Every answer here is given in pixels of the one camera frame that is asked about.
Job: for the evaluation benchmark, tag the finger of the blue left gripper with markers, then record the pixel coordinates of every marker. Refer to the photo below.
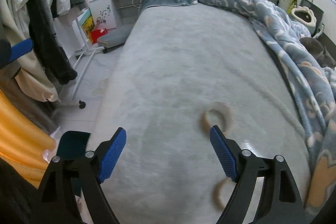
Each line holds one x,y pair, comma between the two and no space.
20,49

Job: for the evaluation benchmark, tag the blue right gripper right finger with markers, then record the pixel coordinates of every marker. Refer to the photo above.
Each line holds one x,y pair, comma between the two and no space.
223,152

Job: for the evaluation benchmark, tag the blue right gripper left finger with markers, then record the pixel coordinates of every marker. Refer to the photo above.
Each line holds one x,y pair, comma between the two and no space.
108,153

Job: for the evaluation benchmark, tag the cardboard tape roll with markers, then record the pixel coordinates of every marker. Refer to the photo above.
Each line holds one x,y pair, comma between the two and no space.
217,114

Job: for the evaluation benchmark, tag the dark green trash bin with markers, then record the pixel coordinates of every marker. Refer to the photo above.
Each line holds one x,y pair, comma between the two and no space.
71,150

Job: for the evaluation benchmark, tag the cream beige coat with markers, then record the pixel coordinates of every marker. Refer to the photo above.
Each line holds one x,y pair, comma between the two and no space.
31,79

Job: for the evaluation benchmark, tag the black fleece garment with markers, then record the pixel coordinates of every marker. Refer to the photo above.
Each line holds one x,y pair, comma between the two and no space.
46,45

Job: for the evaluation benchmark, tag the white rolling clothes rack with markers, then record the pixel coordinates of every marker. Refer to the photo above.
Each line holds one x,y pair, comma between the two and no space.
76,46

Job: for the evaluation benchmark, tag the yellow picture box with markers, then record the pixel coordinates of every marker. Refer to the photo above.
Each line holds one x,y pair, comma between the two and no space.
87,23

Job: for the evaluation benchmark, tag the red box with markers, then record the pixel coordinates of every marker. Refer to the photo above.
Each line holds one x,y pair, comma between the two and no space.
95,34

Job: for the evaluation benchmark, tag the yellow cloth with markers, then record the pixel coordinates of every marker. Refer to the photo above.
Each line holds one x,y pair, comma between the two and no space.
23,144

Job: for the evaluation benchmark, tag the grey padded stool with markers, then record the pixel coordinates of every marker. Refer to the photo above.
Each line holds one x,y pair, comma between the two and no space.
115,38

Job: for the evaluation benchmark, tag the blue cloud pattern blanket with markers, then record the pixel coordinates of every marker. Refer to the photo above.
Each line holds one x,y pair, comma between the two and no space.
313,88

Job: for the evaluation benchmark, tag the grey cat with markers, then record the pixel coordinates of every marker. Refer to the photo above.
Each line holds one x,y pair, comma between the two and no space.
318,51

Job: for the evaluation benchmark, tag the white plush cat bed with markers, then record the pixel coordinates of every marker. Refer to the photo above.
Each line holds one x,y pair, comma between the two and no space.
305,16

